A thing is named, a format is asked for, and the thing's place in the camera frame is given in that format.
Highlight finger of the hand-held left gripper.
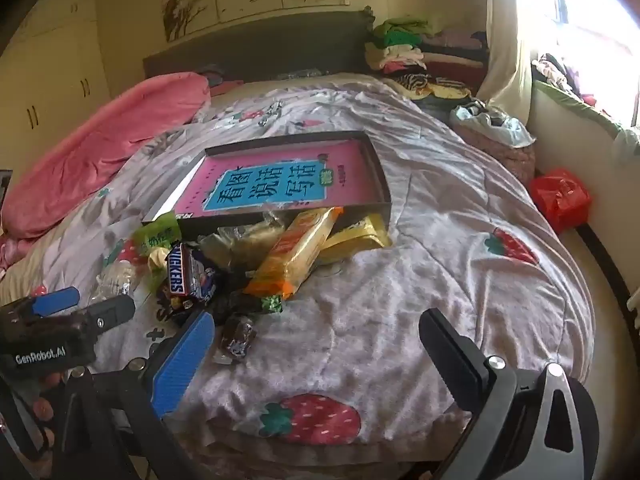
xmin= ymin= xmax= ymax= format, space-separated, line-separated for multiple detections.
xmin=75 ymin=294 xmax=137 ymax=336
xmin=27 ymin=286 xmax=82 ymax=317

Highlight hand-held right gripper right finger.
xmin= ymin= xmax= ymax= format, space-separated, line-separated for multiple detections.
xmin=419 ymin=308 xmax=599 ymax=480

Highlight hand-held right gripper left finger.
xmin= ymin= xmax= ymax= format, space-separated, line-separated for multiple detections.
xmin=50 ymin=309 xmax=216 ymax=480

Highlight clear packet white snack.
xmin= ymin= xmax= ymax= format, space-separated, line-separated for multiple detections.
xmin=92 ymin=260 xmax=142 ymax=307

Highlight small dark candy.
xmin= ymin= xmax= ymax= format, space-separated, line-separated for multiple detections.
xmin=212 ymin=312 xmax=258 ymax=366

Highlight brown chocolate bar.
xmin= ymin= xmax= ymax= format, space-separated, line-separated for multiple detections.
xmin=164 ymin=242 xmax=201 ymax=308

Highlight green snack packet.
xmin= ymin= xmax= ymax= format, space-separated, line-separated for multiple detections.
xmin=131 ymin=212 xmax=183 ymax=291

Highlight clear packet brown cake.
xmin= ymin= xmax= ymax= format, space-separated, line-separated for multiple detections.
xmin=197 ymin=212 xmax=291 ymax=273

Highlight yellow gold snack packet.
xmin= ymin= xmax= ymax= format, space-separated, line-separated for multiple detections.
xmin=317 ymin=212 xmax=393 ymax=266

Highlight orange cracker packet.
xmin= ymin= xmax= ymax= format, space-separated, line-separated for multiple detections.
xmin=243 ymin=206 xmax=346 ymax=301

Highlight dark cardboard box tray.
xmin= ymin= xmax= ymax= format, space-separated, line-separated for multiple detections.
xmin=141 ymin=130 xmax=393 ymax=241

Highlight person's left hand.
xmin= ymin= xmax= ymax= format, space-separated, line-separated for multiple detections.
xmin=31 ymin=372 xmax=63 ymax=421

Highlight pink blanket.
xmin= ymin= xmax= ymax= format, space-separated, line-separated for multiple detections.
xmin=0 ymin=71 xmax=213 ymax=261

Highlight red plastic bag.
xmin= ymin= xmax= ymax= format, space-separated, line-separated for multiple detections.
xmin=529 ymin=169 xmax=593 ymax=233

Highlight pink book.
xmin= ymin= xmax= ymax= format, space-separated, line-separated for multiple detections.
xmin=172 ymin=137 xmax=386 ymax=218

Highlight cream wardrobe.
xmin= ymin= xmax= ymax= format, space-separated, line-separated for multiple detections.
xmin=0 ymin=0 xmax=111 ymax=181

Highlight white plastic bag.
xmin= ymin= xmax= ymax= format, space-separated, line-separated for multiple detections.
xmin=449 ymin=100 xmax=536 ymax=148

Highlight teal and pink cloth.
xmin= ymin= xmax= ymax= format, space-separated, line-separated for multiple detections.
xmin=197 ymin=65 xmax=246 ymax=96

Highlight clothes on windowsill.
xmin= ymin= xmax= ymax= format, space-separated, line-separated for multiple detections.
xmin=532 ymin=52 xmax=640 ymax=161

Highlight dark patterned cloth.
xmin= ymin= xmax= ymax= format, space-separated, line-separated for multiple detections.
xmin=277 ymin=67 xmax=326 ymax=81

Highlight pile of folded clothes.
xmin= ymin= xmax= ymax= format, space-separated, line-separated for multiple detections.
xmin=364 ymin=16 xmax=488 ymax=101

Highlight cream curtain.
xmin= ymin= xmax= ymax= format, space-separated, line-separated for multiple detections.
xmin=475 ymin=0 xmax=561 ymax=121

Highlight grey headboard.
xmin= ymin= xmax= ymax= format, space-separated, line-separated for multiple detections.
xmin=142 ymin=10 xmax=376 ymax=83

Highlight window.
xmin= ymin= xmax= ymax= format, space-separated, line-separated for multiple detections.
xmin=510 ymin=0 xmax=640 ymax=126

